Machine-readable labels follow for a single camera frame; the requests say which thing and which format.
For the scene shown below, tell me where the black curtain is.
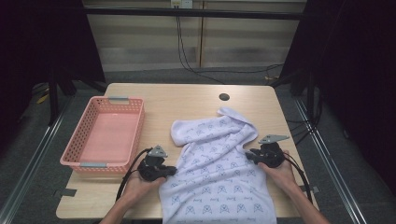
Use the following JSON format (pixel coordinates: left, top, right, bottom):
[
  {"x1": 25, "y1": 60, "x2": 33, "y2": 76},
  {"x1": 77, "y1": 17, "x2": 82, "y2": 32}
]
[
  {"x1": 0, "y1": 0, "x2": 106, "y2": 150},
  {"x1": 279, "y1": 0, "x2": 396, "y2": 188}
]

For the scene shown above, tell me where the person's right hand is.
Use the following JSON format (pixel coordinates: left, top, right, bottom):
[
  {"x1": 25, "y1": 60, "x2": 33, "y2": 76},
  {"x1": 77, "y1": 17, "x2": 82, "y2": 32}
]
[{"x1": 257, "y1": 150, "x2": 299, "y2": 193}]

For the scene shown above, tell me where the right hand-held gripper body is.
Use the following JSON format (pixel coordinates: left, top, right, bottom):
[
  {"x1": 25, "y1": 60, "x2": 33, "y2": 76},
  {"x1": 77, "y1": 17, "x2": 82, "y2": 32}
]
[{"x1": 252, "y1": 133, "x2": 290, "y2": 169}]

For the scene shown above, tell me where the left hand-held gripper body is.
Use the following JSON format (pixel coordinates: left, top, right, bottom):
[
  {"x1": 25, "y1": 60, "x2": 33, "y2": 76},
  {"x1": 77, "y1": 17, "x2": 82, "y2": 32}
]
[{"x1": 136, "y1": 145, "x2": 170, "y2": 183}]

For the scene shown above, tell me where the white wall socket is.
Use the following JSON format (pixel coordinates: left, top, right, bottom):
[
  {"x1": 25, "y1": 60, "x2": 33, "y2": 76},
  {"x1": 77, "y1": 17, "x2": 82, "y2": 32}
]
[{"x1": 170, "y1": 0, "x2": 194, "y2": 9}]

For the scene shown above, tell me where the right hand-held gripper black cable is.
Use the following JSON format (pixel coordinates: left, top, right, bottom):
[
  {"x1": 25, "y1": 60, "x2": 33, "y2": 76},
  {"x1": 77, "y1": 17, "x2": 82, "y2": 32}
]
[{"x1": 282, "y1": 154, "x2": 314, "y2": 205}]

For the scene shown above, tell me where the yellow object on floor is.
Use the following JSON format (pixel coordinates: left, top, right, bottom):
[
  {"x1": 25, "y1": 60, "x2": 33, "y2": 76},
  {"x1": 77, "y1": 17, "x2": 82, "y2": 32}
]
[{"x1": 35, "y1": 92, "x2": 50, "y2": 105}]

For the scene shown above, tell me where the black cable bundle by stand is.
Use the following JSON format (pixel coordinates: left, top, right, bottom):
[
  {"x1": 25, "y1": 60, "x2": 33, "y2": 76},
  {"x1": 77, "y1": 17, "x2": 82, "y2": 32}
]
[{"x1": 285, "y1": 102, "x2": 325, "y2": 147}]

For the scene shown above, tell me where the black horizontal frame bar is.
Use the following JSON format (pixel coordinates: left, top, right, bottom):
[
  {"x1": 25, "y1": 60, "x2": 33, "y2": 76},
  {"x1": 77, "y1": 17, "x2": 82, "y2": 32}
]
[{"x1": 83, "y1": 7, "x2": 305, "y2": 21}]

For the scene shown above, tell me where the black tape strip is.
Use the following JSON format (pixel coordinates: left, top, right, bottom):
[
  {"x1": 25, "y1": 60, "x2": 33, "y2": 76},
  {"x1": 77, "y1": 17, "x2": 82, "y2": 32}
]
[{"x1": 54, "y1": 188, "x2": 78, "y2": 198}]

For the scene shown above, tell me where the lavender patterned towel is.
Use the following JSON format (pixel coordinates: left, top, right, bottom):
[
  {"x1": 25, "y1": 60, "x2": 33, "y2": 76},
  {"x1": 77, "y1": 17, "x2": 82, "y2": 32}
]
[{"x1": 158, "y1": 106, "x2": 278, "y2": 224}]

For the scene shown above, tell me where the metal floor rail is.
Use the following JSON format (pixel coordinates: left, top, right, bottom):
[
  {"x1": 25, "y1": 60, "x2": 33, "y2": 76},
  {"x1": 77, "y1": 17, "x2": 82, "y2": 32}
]
[
  {"x1": 0, "y1": 98, "x2": 73, "y2": 224},
  {"x1": 292, "y1": 96, "x2": 369, "y2": 224}
]

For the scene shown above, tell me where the black cable from wall socket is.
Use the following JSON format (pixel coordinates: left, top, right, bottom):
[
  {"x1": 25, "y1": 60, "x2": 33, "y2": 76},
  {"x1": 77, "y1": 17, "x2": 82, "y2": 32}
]
[{"x1": 176, "y1": 15, "x2": 226, "y2": 85}]

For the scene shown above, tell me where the black metal stand leg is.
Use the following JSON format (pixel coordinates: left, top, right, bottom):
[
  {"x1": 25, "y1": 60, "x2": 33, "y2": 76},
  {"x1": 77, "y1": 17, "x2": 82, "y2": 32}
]
[
  {"x1": 305, "y1": 70, "x2": 316, "y2": 120},
  {"x1": 47, "y1": 65, "x2": 61, "y2": 127}
]

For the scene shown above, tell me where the person's left hand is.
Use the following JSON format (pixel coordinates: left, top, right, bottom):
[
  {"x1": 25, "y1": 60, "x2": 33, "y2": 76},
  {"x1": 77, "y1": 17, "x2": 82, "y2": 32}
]
[{"x1": 121, "y1": 169, "x2": 168, "y2": 207}]

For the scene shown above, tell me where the pink perforated plastic basket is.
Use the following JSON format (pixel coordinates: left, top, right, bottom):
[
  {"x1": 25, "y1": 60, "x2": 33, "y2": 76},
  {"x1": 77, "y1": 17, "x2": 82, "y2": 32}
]
[{"x1": 59, "y1": 95, "x2": 146, "y2": 175}]

